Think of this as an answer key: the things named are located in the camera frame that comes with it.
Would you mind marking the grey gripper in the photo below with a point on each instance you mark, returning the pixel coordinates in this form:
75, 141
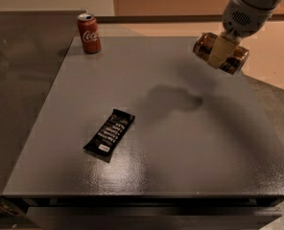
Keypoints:
244, 20

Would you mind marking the orange soda can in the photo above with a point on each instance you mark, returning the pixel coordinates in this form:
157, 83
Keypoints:
220, 53

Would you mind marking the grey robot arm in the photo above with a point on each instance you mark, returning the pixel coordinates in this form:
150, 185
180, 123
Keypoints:
262, 4

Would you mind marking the red Coca-Cola can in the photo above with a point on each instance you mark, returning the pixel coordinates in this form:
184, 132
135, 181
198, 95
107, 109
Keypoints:
88, 29

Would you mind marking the black snack bar wrapper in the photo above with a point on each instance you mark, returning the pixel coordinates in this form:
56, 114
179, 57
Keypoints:
110, 133

